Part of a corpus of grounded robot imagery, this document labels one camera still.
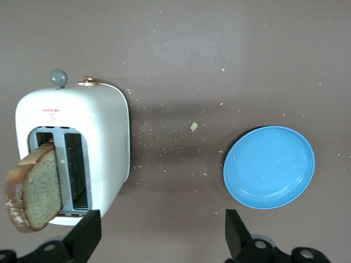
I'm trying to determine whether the blue plate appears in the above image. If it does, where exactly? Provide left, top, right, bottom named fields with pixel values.
left=222, top=125, right=316, bottom=211

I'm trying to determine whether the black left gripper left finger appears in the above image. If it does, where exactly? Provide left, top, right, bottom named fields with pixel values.
left=0, top=210, right=102, bottom=263

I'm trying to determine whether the brown bread slice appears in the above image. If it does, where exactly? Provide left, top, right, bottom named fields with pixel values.
left=4, top=138, right=63, bottom=234

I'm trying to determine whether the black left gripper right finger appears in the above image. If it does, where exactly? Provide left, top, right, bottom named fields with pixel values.
left=225, top=209, right=334, bottom=263

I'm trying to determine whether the white toaster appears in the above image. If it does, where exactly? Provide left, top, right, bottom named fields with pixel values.
left=15, top=68, right=130, bottom=227

